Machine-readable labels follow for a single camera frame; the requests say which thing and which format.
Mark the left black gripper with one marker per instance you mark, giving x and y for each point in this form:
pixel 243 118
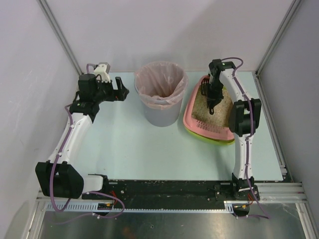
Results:
pixel 117 88

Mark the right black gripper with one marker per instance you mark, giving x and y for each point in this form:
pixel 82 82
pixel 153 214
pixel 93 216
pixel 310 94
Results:
pixel 213 97

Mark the black slotted litter scoop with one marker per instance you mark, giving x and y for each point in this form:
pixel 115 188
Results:
pixel 204 85

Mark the pink green litter box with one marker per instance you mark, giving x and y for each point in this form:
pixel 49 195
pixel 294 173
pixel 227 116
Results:
pixel 201 130

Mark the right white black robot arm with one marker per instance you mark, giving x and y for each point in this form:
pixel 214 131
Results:
pixel 243 120

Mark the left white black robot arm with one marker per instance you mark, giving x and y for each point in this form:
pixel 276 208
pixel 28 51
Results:
pixel 58 176

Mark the beige cat litter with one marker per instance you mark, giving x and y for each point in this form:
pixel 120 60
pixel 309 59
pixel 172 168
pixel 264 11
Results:
pixel 221 114

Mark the pink plastic bin liner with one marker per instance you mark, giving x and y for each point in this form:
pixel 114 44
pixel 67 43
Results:
pixel 161 75

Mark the grey trash bucket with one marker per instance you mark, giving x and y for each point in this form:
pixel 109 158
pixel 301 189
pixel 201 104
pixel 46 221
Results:
pixel 161 113

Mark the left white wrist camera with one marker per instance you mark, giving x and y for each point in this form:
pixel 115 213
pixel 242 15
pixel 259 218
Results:
pixel 102 68

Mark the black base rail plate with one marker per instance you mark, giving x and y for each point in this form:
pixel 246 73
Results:
pixel 171 196

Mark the aluminium frame rail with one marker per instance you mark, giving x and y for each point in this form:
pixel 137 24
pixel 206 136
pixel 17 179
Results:
pixel 273 192

